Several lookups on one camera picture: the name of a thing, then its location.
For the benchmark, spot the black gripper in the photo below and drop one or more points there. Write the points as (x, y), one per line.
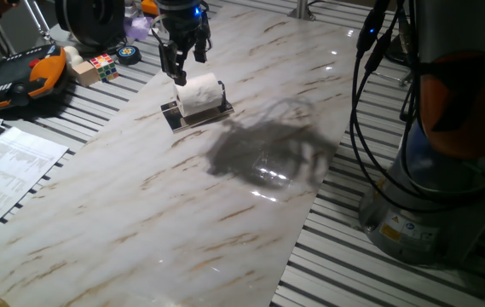
(180, 21)

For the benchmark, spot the white toilet paper roll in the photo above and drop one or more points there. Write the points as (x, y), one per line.
(199, 94)

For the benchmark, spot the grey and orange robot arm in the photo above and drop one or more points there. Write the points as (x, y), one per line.
(459, 30)

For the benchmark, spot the pale purple bag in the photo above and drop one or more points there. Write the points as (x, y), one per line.
(136, 27)

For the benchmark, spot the round black disc blue print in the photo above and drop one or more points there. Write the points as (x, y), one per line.
(128, 54)

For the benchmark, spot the orange button box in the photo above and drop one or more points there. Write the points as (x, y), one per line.
(149, 6)

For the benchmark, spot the colourful puzzle cube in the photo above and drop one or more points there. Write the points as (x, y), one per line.
(104, 67)

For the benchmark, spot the large black filament spool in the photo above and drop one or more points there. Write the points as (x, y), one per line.
(90, 21)

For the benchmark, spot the plain wooden cube block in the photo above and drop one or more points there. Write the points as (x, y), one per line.
(85, 73)

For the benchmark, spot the small white figurine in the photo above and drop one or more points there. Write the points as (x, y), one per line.
(71, 54)

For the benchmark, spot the marble pattern board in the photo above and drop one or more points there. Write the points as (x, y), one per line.
(182, 213)

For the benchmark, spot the black and orange teach pendant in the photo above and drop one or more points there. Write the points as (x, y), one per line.
(12, 81)

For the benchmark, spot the printed paper sheet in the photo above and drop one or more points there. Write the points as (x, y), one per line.
(7, 175)

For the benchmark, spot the aluminium frame post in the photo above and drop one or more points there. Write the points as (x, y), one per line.
(301, 8)

